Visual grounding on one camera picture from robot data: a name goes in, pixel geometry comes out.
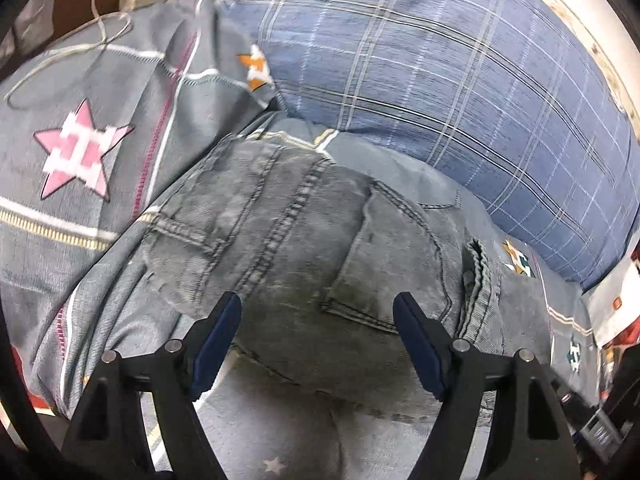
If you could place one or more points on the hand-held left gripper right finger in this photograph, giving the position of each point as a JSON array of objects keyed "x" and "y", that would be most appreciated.
[{"x": 422, "y": 347}]

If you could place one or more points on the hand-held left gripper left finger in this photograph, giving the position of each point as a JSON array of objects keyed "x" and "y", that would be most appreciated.
[{"x": 215, "y": 347}]

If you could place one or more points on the grey denim pants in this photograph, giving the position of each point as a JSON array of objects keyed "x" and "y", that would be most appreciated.
[{"x": 310, "y": 270}]

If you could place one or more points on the red plastic bag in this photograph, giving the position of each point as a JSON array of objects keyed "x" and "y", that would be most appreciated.
[{"x": 631, "y": 331}]

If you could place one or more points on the white paper bag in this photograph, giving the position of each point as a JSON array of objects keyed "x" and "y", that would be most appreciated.
[{"x": 612, "y": 300}]

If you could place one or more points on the grey star patterned bed sheet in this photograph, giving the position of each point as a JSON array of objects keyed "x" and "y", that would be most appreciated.
[{"x": 525, "y": 305}]

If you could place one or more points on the grey star patterned quilt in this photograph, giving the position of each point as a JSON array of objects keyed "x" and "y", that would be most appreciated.
[{"x": 100, "y": 160}]

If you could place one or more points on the blue plaid pillow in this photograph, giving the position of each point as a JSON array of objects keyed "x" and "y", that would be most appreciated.
[{"x": 440, "y": 85}]

